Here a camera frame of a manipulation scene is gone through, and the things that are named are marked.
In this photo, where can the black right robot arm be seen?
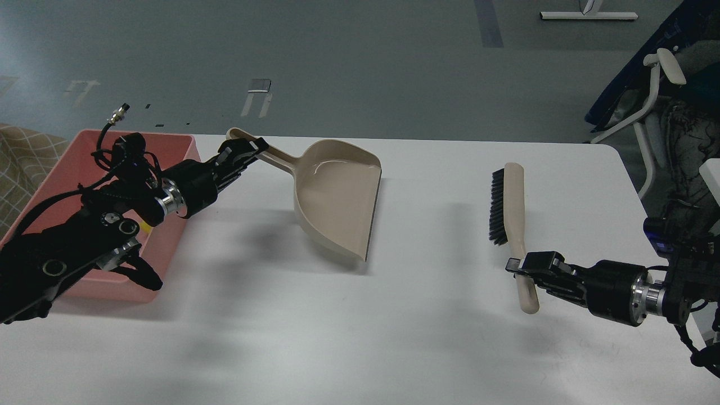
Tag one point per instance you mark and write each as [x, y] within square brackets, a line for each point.
[690, 281]

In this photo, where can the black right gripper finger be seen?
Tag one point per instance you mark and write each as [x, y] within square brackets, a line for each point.
[543, 265]
[572, 291]

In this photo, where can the yellow green sponge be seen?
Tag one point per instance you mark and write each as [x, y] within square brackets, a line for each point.
[146, 228]

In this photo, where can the seated person in teal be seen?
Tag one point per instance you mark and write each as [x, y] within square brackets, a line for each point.
[691, 133]

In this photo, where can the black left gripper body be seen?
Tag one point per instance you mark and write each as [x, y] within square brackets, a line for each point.
[189, 187]

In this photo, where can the white office chair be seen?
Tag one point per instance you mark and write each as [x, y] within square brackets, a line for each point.
[678, 60]

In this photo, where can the beige checkered cloth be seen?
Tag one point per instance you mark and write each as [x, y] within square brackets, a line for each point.
[27, 157]

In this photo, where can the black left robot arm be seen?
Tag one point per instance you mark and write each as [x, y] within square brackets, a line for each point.
[65, 236]

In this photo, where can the white desk base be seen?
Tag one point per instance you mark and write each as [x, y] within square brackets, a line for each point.
[591, 11]

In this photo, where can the beige hand brush black bristles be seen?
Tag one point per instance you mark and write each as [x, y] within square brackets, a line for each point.
[507, 226]

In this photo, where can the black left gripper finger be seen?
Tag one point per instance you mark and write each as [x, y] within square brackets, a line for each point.
[238, 153]
[227, 176]

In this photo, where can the beige plastic dustpan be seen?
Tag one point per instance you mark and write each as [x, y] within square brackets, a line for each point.
[336, 185]

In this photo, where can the pink plastic bin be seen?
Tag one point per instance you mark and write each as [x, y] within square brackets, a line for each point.
[77, 166]

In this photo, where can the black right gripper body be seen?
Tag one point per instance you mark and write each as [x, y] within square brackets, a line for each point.
[622, 292]

